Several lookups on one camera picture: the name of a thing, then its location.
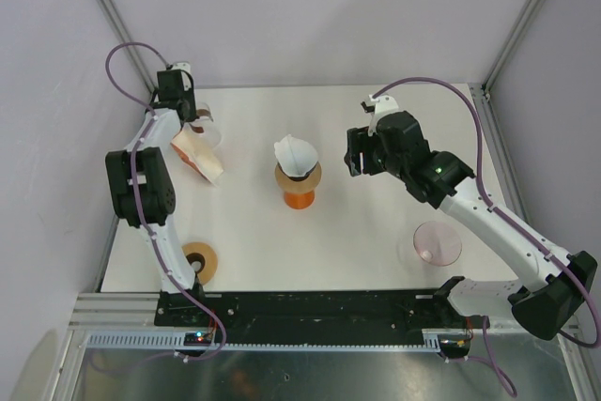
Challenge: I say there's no white paper coffee filter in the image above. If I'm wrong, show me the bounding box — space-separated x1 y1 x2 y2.
273 134 318 164

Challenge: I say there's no wooden dripper ring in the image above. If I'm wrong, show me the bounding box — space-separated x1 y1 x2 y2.
273 161 323 195
181 240 219 285

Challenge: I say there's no orange glass flask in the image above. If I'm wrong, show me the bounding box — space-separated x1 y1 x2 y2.
284 190 316 209

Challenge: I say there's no blue glass dripper cone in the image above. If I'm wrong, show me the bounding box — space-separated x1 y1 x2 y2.
279 160 317 181

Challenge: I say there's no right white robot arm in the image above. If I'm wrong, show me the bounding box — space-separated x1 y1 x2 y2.
345 107 600 340

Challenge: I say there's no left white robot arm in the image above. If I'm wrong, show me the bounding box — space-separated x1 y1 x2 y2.
105 63 197 294

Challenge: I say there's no orange coffee filter box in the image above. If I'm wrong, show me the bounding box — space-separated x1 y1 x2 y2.
171 129 223 185

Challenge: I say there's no pink glass dripper cone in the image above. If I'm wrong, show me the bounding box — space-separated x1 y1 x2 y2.
413 221 463 267

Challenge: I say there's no clear glass carafe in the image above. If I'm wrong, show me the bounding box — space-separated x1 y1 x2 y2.
190 102 222 147

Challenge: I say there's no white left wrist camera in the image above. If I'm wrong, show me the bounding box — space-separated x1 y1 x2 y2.
168 61 192 73

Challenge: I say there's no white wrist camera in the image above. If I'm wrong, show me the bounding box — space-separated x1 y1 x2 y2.
361 94 399 136
168 61 192 73

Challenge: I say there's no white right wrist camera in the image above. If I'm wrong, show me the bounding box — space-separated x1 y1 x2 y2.
361 94 399 136

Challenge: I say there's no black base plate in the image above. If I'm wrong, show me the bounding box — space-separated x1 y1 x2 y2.
154 289 482 347

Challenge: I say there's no aluminium frame rail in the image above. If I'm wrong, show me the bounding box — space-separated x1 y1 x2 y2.
69 293 159 330

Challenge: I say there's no white slotted cable duct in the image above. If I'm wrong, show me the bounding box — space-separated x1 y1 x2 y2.
82 329 217 349

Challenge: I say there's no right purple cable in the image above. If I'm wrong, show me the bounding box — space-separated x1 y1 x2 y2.
370 76 598 397

